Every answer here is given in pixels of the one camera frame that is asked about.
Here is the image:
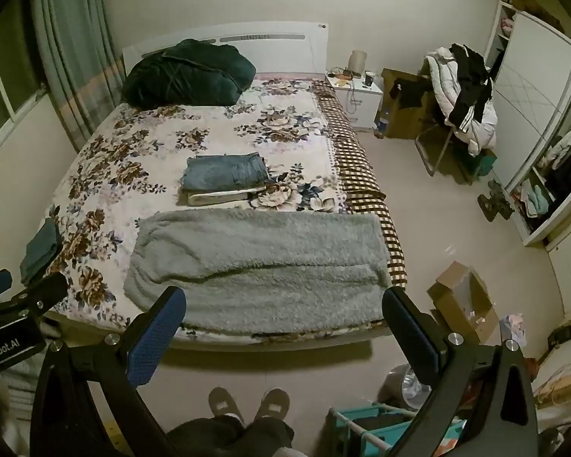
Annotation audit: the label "white nightstand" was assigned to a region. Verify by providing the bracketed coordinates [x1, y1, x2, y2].
[324, 70, 386, 130]

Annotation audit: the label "grey fluffy blanket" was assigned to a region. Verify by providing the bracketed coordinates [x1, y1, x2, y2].
[124, 209, 392, 336]

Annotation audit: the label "white trash bin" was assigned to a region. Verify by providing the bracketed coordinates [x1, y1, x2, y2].
[378, 364, 434, 410]

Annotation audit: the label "window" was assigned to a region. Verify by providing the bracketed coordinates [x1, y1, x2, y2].
[0, 24, 48, 153]

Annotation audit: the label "folded teal cloth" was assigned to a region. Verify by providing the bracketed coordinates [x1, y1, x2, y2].
[19, 217, 64, 285]

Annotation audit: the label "black slippers pair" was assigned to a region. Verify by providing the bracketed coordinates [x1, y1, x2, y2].
[477, 180, 515, 222]

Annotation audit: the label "white padded jacket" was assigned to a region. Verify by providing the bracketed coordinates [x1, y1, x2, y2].
[426, 48, 498, 155]

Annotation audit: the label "crumpled plastic bag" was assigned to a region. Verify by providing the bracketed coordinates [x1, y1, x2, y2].
[497, 313, 529, 348]

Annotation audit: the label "person's slipper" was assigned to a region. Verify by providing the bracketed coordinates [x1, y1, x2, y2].
[254, 388, 291, 422]
[208, 387, 246, 427]

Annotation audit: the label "white wardrobe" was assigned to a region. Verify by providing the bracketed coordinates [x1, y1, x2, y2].
[483, 0, 571, 248]

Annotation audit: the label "teal laundry rack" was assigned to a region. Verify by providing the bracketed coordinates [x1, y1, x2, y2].
[326, 402, 467, 457]

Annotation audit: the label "folded clothes stack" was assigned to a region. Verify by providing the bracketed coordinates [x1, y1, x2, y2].
[514, 183, 555, 220]

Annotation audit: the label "tall cardboard box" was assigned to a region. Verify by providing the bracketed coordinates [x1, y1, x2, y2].
[375, 67, 439, 140]

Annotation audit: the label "green bag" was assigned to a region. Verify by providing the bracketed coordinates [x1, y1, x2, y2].
[473, 150, 498, 179]

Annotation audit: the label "person's right slipper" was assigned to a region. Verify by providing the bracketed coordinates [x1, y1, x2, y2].
[254, 388, 291, 422]

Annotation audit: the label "green striped curtain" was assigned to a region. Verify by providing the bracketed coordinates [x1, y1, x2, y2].
[29, 0, 127, 153]

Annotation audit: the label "black cloth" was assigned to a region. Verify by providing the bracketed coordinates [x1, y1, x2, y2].
[394, 76, 434, 108]

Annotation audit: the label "folded blue jeans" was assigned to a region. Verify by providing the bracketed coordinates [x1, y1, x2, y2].
[181, 152, 270, 192]

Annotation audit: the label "hanging clothes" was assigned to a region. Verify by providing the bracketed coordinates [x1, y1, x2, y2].
[538, 119, 571, 191]

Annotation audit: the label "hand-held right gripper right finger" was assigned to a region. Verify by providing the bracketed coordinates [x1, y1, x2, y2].
[382, 286, 541, 457]

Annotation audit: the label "person's left leg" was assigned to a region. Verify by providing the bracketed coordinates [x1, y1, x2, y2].
[164, 415, 244, 457]

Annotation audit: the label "person's left slipper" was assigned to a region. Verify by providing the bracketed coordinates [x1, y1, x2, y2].
[208, 387, 246, 427]

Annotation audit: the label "folding chair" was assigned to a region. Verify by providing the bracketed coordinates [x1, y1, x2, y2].
[415, 119, 486, 185]

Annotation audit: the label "dark green blanket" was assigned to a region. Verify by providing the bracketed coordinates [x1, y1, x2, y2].
[122, 38, 258, 108]

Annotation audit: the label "folded cream pants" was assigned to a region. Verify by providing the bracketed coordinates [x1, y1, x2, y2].
[187, 185, 267, 208]

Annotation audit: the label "open cardboard box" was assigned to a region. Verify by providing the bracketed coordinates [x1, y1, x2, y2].
[426, 261, 499, 346]

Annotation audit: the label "black clothes pile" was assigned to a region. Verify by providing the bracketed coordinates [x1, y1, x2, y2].
[447, 43, 493, 131]

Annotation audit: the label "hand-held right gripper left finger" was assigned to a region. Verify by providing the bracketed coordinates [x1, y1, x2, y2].
[29, 286, 188, 457]

